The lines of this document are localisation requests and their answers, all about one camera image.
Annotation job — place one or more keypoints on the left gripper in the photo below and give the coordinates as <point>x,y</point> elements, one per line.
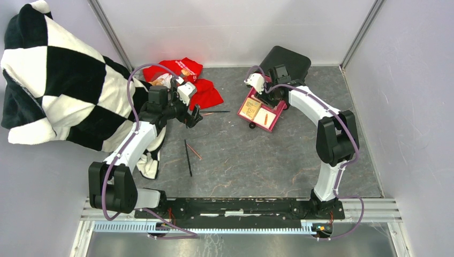
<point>190,120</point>

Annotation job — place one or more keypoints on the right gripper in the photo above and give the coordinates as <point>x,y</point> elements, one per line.
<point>263,98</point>

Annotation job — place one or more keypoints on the yellow small box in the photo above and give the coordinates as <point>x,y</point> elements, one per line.
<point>250,108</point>

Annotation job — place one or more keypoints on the black pink drawer organizer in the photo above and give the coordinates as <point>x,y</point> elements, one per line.
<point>283,62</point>

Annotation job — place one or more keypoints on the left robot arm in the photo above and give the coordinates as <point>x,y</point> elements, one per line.
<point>111,184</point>

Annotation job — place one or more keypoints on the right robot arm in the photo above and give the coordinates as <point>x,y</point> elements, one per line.
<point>336,137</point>

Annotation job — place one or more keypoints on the black thin brush stick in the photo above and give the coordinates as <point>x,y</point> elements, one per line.
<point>188,158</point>

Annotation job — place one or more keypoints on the rose pencil near mirror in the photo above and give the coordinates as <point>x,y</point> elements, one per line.
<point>194,151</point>

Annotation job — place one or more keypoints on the red cloth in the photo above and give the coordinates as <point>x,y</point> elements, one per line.
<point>207,95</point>

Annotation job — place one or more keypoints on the small plush doll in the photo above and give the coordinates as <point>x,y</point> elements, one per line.
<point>163,80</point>

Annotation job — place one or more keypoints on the black white checkered blanket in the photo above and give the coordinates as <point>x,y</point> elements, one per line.
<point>60,89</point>

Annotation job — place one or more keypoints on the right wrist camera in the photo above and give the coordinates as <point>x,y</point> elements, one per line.
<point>256,81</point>

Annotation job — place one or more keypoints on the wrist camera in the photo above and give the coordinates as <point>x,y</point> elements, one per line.
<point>256,81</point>
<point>185,90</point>

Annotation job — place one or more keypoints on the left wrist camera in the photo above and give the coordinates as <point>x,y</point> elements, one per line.
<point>185,90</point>

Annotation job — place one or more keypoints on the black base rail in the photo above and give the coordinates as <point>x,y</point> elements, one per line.
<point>247,213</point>

